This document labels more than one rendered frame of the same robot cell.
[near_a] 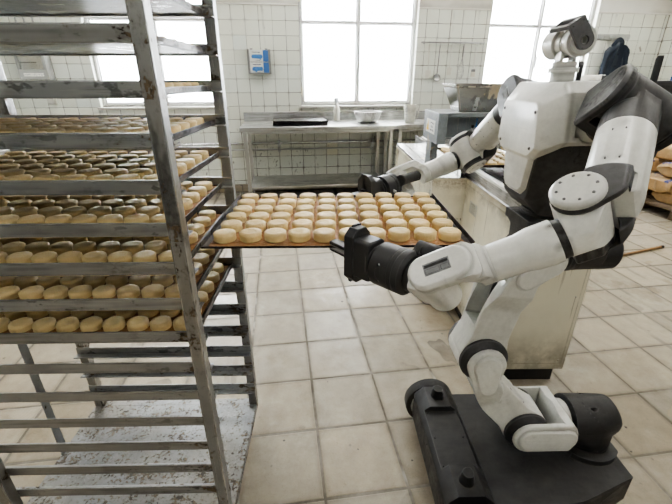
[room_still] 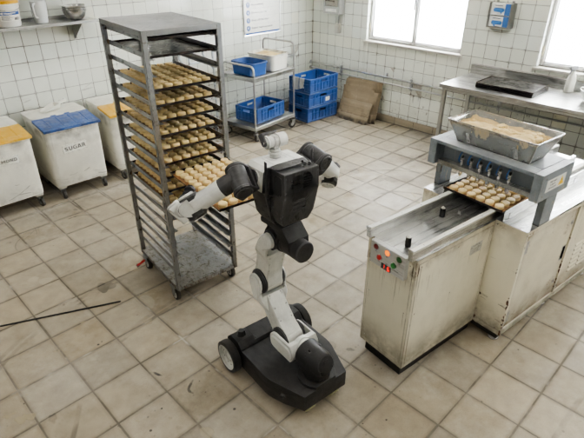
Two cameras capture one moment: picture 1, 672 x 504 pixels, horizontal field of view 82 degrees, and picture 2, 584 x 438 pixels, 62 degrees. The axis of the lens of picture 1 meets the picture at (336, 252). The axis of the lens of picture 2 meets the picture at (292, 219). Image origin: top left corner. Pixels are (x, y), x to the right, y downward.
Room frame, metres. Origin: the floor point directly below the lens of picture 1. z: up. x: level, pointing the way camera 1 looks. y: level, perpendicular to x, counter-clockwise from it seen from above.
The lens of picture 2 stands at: (-0.24, -2.30, 2.22)
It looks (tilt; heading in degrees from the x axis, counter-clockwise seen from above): 30 degrees down; 53
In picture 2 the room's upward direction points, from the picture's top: straight up
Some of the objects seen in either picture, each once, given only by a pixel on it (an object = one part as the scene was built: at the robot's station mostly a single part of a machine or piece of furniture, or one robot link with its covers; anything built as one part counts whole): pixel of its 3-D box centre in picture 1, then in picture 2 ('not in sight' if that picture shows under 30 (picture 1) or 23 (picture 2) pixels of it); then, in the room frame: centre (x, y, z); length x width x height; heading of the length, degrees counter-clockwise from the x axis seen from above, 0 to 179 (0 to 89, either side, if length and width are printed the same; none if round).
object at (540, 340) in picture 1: (510, 268); (425, 282); (1.81, -0.90, 0.45); 0.70 x 0.34 x 0.90; 1
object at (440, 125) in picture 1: (490, 142); (493, 175); (2.31, -0.89, 1.01); 0.72 x 0.33 x 0.34; 91
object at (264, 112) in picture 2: not in sight; (260, 109); (3.20, 3.01, 0.28); 0.56 x 0.38 x 0.20; 16
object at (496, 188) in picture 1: (457, 162); (478, 182); (2.42, -0.75, 0.87); 2.01 x 0.03 x 0.07; 1
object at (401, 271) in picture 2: not in sight; (388, 258); (1.44, -0.91, 0.77); 0.24 x 0.04 x 0.14; 91
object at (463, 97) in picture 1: (497, 97); (501, 136); (2.31, -0.89, 1.25); 0.56 x 0.29 x 0.14; 91
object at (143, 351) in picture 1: (162, 351); (207, 216); (1.16, 0.64, 0.42); 0.64 x 0.03 x 0.03; 91
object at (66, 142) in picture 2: not in sight; (68, 149); (0.71, 2.77, 0.38); 0.64 x 0.54 x 0.77; 97
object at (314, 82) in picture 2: not in sight; (313, 81); (4.15, 3.07, 0.50); 0.60 x 0.40 x 0.20; 10
